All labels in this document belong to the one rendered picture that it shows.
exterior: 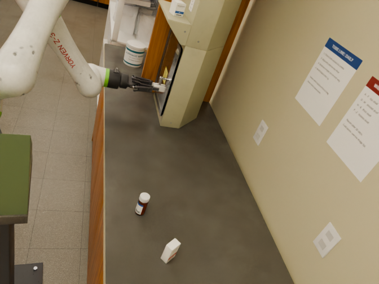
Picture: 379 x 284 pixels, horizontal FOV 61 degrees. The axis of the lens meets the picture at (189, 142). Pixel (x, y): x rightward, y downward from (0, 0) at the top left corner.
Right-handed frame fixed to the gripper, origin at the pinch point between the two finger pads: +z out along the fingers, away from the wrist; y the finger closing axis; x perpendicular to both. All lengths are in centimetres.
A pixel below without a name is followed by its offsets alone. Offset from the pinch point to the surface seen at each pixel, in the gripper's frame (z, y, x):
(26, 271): -55, -40, 111
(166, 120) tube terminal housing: 8.1, -6.1, 16.2
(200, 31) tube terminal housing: 10.2, -4.1, -35.3
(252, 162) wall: 48, -38, 12
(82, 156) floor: -29, 66, 117
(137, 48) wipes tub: -5, 62, 9
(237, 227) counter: 30, -74, 17
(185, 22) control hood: 2.5, -2.5, -36.7
